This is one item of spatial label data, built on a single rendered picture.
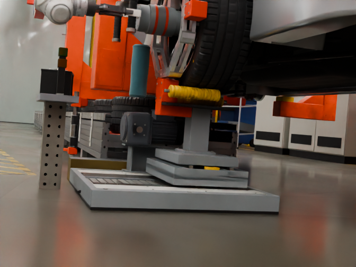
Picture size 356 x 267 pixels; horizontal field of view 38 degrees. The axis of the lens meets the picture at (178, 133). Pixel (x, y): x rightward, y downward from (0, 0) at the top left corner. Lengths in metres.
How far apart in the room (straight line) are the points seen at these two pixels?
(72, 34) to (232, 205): 2.99
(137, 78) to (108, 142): 0.57
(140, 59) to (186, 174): 0.64
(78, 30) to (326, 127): 3.92
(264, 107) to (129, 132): 6.05
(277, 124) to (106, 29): 5.67
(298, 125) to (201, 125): 5.41
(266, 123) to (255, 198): 6.29
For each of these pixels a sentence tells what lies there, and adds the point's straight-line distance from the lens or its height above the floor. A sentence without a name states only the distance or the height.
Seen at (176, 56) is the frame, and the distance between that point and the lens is 2.32.
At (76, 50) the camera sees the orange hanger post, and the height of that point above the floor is 0.95.
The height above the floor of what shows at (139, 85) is 0.54.
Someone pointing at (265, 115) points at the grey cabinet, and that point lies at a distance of 8.56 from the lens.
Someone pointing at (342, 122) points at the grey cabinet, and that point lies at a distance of 7.16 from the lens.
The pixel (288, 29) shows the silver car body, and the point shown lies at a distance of 1.97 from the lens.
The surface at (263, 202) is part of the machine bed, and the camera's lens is 2.28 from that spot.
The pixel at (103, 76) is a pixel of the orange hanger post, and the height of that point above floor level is 0.59.
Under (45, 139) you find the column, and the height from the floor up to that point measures 0.24.
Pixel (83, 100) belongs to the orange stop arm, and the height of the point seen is 0.48.
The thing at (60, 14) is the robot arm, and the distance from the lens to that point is 2.04.
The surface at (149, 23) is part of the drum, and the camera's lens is 2.45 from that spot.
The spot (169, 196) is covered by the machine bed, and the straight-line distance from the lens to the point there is 2.12.
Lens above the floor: 0.37
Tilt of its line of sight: 1 degrees down
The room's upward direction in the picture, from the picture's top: 5 degrees clockwise
